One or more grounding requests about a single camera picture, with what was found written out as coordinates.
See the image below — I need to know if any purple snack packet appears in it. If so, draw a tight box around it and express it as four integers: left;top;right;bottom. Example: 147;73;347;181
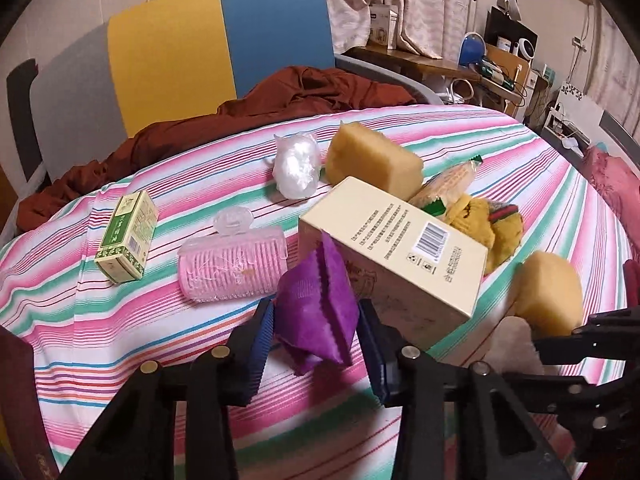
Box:
274;233;359;375

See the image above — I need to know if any small green yellow box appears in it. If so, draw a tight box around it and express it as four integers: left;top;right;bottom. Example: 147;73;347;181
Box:
94;190;158;284

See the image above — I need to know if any crumpled clear plastic bag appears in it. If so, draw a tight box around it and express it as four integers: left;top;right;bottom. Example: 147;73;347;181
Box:
483;316;560;376

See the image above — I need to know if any yellow sponge block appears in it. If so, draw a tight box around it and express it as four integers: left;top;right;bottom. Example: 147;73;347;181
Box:
511;250;582;337
324;122;423;200

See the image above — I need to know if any cream cardboard box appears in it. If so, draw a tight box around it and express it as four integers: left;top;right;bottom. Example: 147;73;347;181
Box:
298;177;488;350

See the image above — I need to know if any red pink pillow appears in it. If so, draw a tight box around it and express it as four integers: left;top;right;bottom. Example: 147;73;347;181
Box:
582;146;640;243

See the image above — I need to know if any striped pink bed sheet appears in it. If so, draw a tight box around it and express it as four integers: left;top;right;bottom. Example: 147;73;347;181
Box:
1;105;631;479

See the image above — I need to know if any small white plastic bag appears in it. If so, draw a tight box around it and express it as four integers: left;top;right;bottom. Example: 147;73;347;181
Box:
272;133;322;200

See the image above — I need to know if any dark brown storage box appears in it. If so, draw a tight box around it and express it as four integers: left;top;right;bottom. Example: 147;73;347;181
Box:
1;328;60;479

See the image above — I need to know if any wooden desk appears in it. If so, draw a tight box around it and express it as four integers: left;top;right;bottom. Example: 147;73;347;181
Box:
346;44;525;117

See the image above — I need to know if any rust brown blanket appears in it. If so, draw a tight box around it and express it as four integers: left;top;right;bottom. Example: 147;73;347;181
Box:
16;66;416;233

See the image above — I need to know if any white round fan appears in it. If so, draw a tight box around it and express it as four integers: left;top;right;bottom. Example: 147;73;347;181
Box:
515;38;535;62

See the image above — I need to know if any grey yellow blue chair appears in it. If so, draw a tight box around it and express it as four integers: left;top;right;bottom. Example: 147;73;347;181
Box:
14;0;437;194

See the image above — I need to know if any white box on desk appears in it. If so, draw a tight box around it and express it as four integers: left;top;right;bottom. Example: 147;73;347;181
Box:
369;3;398;50

